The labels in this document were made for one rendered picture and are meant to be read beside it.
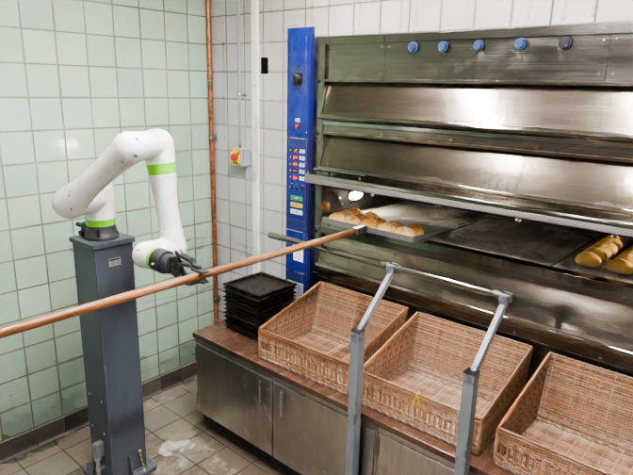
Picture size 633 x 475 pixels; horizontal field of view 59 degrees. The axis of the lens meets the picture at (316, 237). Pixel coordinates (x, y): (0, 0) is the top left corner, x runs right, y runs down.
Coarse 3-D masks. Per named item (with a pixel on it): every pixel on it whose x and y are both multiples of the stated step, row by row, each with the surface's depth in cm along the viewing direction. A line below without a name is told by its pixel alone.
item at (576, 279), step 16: (384, 240) 276; (400, 240) 269; (432, 240) 264; (464, 256) 248; (480, 256) 243; (496, 256) 241; (528, 272) 231; (544, 272) 226; (560, 272) 222; (576, 272) 222; (592, 288) 215; (608, 288) 211; (624, 288) 208
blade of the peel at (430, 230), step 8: (384, 216) 311; (336, 224) 289; (344, 224) 285; (352, 224) 282; (408, 224) 293; (424, 224) 293; (368, 232) 276; (376, 232) 273; (384, 232) 270; (392, 232) 267; (424, 232) 278; (432, 232) 278; (440, 232) 279; (408, 240) 262; (416, 240) 263
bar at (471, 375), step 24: (288, 240) 266; (384, 264) 232; (384, 288) 228; (480, 288) 205; (504, 312) 200; (360, 336) 219; (360, 360) 222; (480, 360) 192; (360, 384) 225; (360, 408) 229; (456, 456) 198
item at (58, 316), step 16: (320, 240) 251; (256, 256) 224; (272, 256) 229; (208, 272) 206; (144, 288) 187; (160, 288) 191; (80, 304) 172; (96, 304) 174; (112, 304) 178; (32, 320) 160; (48, 320) 163; (0, 336) 154
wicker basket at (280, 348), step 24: (312, 288) 299; (336, 288) 296; (288, 312) 287; (312, 312) 303; (360, 312) 286; (384, 312) 278; (264, 336) 271; (288, 336) 291; (312, 336) 298; (384, 336) 258; (288, 360) 263; (312, 360) 253; (336, 360) 243; (336, 384) 246
